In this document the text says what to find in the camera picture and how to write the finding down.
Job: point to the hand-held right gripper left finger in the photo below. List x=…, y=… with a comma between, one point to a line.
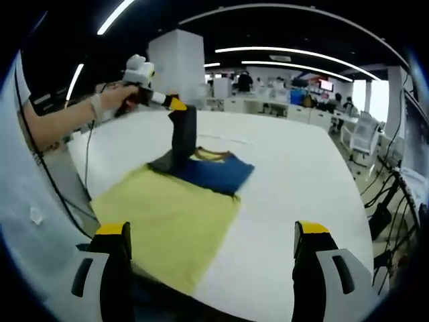
x=115, y=261

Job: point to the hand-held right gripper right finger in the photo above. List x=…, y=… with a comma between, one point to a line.
x=308, y=261

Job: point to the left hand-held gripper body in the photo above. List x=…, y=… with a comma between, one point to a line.
x=139, y=72

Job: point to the yellow blue black garment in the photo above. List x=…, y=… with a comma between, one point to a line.
x=167, y=218

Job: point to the person's left hand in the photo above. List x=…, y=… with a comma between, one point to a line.
x=112, y=97

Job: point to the white square pillar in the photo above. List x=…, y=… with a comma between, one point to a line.
x=181, y=60

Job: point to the white wrist band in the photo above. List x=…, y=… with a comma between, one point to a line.
x=96, y=107

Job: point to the white rolling board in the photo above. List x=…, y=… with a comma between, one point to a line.
x=223, y=88

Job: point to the black equipment box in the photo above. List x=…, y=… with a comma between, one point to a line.
x=380, y=221

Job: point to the black equipment stand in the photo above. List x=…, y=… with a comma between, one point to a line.
x=385, y=198

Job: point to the person's white shirt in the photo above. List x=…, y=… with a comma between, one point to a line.
x=33, y=184

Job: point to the long ceiling light strip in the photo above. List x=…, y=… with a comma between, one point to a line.
x=268, y=49

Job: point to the short ceiling light strip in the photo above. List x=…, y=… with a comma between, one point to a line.
x=285, y=63

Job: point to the blue storage bin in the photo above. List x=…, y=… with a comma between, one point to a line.
x=297, y=97

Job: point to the white office chair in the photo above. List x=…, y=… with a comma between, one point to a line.
x=363, y=134

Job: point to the white cabinet row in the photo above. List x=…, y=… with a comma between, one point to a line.
x=301, y=112

